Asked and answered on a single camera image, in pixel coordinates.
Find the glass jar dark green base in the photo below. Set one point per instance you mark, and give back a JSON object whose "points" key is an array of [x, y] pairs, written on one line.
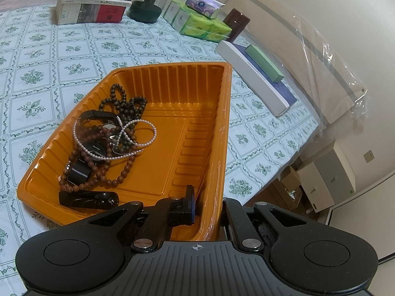
{"points": [[149, 3]]}

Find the green tissue pack bundle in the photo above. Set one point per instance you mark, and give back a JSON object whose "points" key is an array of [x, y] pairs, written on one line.
{"points": [[197, 26]]}

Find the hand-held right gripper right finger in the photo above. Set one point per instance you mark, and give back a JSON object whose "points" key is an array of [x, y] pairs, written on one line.
{"points": [[236, 219]]}

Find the dark brown cylindrical container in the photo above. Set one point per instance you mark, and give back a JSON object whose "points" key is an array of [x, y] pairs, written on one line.
{"points": [[236, 23]]}

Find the long white box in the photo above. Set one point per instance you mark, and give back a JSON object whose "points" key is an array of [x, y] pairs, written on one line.
{"points": [[253, 74]]}

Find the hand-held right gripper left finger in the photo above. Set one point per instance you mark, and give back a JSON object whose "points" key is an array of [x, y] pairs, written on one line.
{"points": [[183, 212]]}

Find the black mesh band watch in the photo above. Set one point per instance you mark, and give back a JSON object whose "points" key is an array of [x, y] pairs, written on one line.
{"points": [[78, 172]]}

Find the wall socket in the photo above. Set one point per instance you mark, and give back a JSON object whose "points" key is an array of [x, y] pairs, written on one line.
{"points": [[369, 156]]}

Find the purple tissue pack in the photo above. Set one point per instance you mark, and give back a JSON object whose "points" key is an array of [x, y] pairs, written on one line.
{"points": [[202, 4]]}

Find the orange plastic tray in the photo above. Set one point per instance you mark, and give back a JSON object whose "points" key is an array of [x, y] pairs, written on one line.
{"points": [[172, 148]]}

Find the glossy black smart band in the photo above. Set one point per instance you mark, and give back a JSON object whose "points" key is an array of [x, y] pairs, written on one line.
{"points": [[88, 199]]}

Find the plastic wrapped headboard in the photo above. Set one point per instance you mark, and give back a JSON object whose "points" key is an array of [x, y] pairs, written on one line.
{"points": [[293, 37]]}

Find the long green box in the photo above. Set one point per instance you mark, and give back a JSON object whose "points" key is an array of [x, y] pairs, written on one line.
{"points": [[265, 63]]}

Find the white nightstand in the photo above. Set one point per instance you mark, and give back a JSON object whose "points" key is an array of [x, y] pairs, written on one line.
{"points": [[327, 178]]}

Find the open cardboard box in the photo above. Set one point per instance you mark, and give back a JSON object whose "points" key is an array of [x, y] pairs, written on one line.
{"points": [[287, 182]]}

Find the boxed book set red panel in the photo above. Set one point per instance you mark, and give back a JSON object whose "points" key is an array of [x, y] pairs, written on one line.
{"points": [[89, 14]]}

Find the flat purple box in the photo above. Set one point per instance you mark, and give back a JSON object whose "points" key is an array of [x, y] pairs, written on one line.
{"points": [[287, 94]]}

